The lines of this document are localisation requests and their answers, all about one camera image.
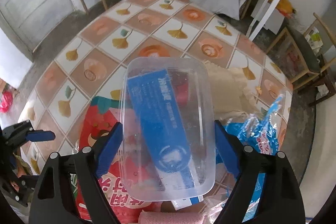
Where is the blue toothpaste box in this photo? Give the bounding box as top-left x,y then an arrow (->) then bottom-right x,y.
126,69 -> 201,204

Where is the yellow bag under table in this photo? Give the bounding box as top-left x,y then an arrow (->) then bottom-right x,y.
268,0 -> 295,18

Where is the pink sponge cloth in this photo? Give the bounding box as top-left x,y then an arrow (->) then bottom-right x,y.
138,211 -> 205,224

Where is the red snack bag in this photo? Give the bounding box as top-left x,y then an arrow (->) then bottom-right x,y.
69,96 -> 161,223

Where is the clear plastic food container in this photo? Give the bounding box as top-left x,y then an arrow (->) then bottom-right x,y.
120,57 -> 215,201

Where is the beige seat cushion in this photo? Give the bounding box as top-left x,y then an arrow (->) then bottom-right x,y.
203,61 -> 261,123

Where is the checkered ginkgo tablecloth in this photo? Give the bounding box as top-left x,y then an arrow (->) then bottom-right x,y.
18,0 -> 295,224

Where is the blue crinkled plastic wrapper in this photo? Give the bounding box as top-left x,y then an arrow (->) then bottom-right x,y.
215,93 -> 285,223

